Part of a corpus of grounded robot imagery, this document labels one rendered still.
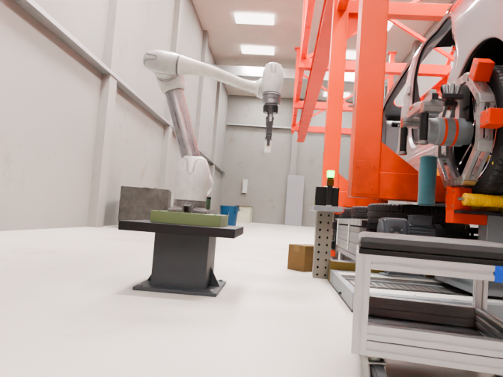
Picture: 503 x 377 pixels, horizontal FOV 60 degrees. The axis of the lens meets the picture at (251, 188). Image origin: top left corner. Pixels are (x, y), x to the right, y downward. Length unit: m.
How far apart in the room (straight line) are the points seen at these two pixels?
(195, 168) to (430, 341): 1.38
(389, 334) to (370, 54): 2.14
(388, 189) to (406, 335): 1.82
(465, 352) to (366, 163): 1.85
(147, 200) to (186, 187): 5.26
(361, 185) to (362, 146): 0.24
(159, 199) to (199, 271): 5.33
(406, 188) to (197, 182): 1.30
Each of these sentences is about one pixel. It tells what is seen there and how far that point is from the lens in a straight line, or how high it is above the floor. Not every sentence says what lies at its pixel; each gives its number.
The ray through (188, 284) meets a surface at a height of 0.03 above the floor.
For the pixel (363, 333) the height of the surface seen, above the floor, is 0.14.
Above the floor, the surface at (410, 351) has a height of 0.12.
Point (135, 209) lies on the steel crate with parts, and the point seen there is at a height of 0.31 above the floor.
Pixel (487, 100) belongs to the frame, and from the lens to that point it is 2.20.
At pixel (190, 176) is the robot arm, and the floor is 0.52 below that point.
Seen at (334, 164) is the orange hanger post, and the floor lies 0.95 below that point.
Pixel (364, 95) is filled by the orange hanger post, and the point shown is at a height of 1.14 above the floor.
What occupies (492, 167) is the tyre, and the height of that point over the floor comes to 0.65.
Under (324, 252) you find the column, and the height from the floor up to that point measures 0.16.
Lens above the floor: 0.36
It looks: 4 degrees up
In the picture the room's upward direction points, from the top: 4 degrees clockwise
